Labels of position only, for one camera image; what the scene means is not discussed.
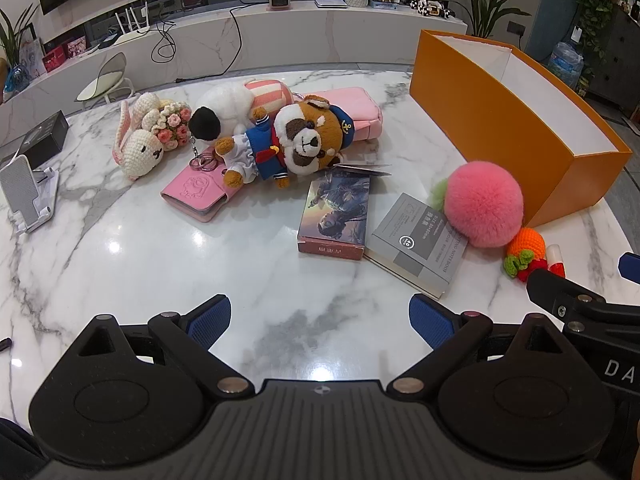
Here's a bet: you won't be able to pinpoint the dark grey cabinet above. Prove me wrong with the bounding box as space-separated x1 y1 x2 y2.
585 5 640 112

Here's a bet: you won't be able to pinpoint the pink card wallet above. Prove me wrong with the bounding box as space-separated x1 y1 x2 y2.
161 157 261 224

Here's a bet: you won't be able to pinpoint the crochet rabbit with flowers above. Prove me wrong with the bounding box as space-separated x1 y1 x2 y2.
112 92 194 182

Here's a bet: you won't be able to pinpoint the white red lip balm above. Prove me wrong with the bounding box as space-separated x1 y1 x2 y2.
546 244 567 278

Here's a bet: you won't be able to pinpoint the white dog plush striped outfit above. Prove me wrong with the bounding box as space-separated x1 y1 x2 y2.
189 77 295 142

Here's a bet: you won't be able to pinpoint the red gift boxes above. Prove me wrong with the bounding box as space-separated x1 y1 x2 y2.
41 36 89 74

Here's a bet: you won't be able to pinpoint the blue water jug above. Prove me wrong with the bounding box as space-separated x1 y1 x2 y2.
547 40 586 87

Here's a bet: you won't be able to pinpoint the orange cardboard box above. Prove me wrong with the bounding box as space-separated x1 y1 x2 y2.
409 29 633 228

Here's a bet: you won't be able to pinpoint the green leafy plant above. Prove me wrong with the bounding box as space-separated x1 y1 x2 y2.
0 4 40 68

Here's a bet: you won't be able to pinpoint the black power cable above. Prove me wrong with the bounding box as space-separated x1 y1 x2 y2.
149 7 242 84

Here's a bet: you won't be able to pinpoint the pink fabric pouch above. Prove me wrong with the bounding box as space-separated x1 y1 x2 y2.
280 86 385 143

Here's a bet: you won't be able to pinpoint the white round chair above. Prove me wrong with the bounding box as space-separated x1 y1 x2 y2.
75 52 139 107

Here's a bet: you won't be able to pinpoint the illustrated card box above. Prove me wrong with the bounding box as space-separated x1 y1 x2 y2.
297 167 372 262

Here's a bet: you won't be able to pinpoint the black flat box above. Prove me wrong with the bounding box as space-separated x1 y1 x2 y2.
0 111 70 169

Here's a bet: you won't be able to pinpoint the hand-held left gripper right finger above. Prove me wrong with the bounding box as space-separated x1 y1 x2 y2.
388 294 571 397

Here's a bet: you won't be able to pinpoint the pink fluffy peach plush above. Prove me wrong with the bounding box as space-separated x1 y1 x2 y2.
429 160 526 249

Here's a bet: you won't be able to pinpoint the metal key rings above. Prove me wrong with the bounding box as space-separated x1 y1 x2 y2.
189 132 222 172

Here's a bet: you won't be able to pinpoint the blue glass vase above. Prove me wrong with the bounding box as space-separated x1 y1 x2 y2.
5 62 29 94

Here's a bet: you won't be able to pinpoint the white router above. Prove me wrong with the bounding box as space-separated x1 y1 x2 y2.
114 2 152 37

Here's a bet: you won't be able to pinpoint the grey notebook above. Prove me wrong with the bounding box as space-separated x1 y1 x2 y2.
364 192 469 300

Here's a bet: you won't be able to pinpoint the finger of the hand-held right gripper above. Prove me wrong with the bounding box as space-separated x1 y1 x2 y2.
525 269 608 333
617 252 640 282

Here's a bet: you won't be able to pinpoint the red crochet strawberry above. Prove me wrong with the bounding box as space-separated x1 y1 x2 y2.
517 257 551 285

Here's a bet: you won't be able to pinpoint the orange crochet carrot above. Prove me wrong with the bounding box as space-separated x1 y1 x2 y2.
504 227 549 278

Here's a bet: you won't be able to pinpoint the white phone stand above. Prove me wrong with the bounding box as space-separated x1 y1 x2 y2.
0 155 61 234

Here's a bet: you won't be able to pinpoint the white marble media console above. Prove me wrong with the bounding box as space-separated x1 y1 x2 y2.
0 0 469 107

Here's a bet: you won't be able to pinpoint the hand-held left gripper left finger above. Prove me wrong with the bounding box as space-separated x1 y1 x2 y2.
65 295 252 397

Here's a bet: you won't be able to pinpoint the sailor red panda plush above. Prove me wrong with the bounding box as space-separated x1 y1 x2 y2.
215 96 355 190

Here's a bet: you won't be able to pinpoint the black white toy pile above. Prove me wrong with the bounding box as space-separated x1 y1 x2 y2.
402 0 452 19

